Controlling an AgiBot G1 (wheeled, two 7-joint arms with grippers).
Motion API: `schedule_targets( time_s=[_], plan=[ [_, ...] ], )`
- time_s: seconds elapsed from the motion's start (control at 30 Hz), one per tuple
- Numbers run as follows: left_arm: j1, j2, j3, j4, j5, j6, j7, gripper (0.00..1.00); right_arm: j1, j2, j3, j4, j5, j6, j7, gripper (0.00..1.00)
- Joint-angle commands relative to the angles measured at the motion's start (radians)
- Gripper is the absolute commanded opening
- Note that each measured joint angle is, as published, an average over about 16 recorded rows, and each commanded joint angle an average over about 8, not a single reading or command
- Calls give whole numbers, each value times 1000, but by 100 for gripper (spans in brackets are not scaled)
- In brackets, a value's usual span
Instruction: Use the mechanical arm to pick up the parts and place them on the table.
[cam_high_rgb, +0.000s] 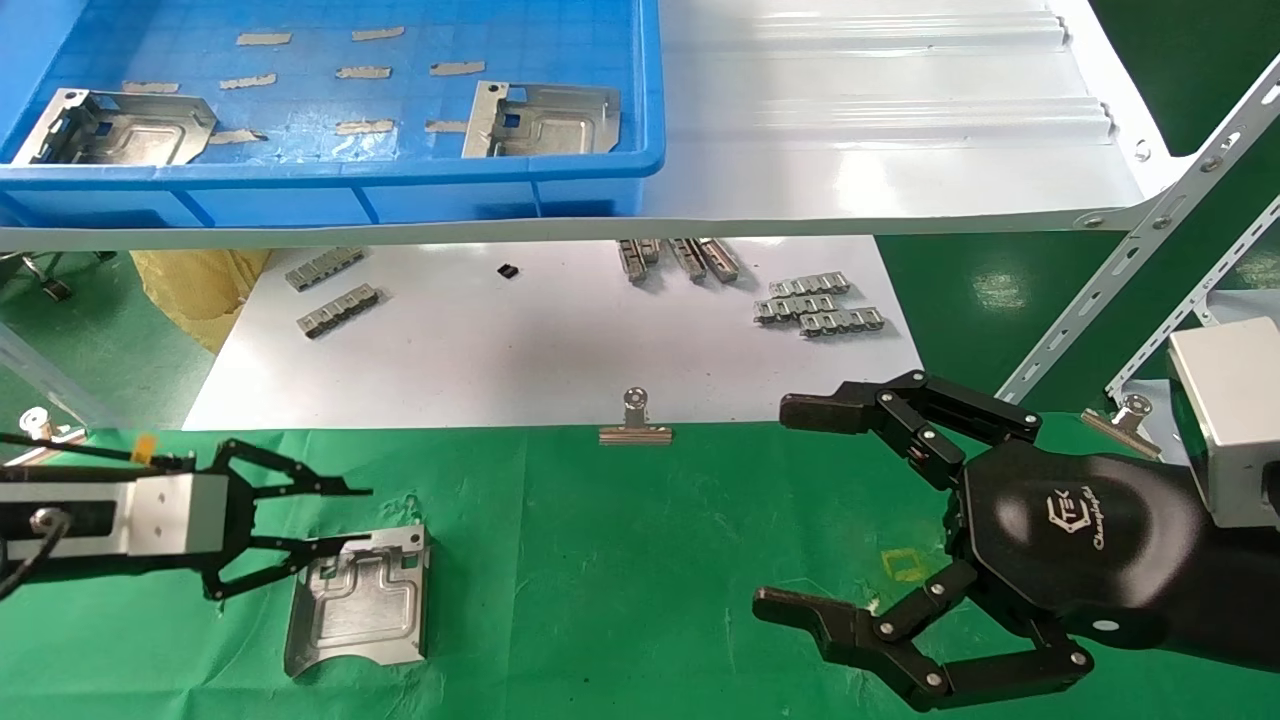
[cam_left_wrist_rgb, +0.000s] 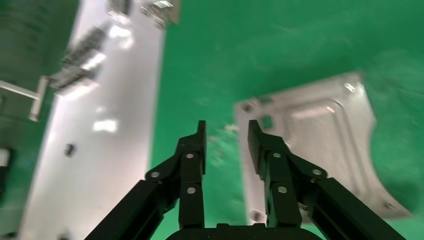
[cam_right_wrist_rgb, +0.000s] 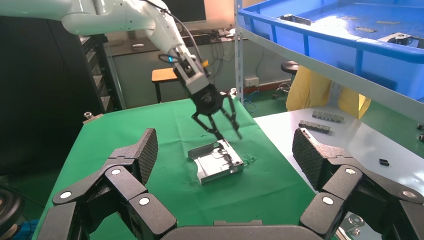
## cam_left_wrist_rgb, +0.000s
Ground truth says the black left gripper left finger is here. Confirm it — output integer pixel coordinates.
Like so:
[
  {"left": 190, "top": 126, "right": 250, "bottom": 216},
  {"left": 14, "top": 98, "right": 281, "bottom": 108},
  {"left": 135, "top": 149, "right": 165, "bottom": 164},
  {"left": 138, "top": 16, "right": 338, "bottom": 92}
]
[{"left": 84, "top": 119, "right": 208, "bottom": 240}]

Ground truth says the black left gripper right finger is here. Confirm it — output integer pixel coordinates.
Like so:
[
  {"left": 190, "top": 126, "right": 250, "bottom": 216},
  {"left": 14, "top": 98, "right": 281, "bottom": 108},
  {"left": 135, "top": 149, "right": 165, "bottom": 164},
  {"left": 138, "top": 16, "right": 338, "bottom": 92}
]
[{"left": 247, "top": 119, "right": 408, "bottom": 240}]

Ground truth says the stamped sheet metal bracket part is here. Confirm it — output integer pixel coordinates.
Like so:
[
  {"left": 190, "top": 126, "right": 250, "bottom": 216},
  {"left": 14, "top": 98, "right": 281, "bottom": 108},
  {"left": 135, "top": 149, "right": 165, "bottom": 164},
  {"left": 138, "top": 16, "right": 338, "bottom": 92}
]
[{"left": 232, "top": 72, "right": 414, "bottom": 227}]

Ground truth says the green table mat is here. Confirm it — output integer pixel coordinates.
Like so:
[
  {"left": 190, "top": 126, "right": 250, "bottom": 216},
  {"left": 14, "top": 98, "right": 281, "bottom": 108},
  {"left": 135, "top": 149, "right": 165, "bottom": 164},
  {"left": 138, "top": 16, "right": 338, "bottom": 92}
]
[{"left": 145, "top": 0, "right": 424, "bottom": 240}]

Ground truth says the tiny black block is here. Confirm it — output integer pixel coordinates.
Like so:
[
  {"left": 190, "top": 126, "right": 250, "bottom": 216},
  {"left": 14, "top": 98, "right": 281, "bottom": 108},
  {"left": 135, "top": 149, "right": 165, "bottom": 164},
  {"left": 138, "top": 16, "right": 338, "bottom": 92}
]
[{"left": 63, "top": 143, "right": 77, "bottom": 158}]

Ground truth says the small notched metal strip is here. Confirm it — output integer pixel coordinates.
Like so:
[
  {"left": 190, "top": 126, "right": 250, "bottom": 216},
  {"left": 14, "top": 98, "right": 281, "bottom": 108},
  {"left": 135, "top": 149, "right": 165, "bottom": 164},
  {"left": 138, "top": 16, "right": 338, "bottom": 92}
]
[
  {"left": 47, "top": 65, "right": 100, "bottom": 97},
  {"left": 61, "top": 44, "right": 106, "bottom": 70},
  {"left": 74, "top": 26, "right": 108, "bottom": 51}
]

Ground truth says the silver binder clip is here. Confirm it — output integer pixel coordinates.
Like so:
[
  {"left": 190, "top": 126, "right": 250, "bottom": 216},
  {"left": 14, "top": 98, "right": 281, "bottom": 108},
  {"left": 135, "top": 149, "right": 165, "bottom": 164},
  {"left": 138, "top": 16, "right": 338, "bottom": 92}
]
[{"left": 139, "top": 0, "right": 182, "bottom": 29}]

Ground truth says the long aluminium base plate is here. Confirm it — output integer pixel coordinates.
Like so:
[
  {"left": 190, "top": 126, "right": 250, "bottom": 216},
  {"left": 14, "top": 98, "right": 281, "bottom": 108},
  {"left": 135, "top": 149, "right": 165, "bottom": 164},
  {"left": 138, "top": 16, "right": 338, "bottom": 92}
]
[{"left": 16, "top": 0, "right": 167, "bottom": 240}]

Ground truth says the metal T-handle rod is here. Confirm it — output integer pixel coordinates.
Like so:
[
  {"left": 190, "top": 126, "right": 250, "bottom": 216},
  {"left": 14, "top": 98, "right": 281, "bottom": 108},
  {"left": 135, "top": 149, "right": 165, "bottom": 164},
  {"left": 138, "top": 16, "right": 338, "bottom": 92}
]
[{"left": 0, "top": 75, "right": 48, "bottom": 122}]

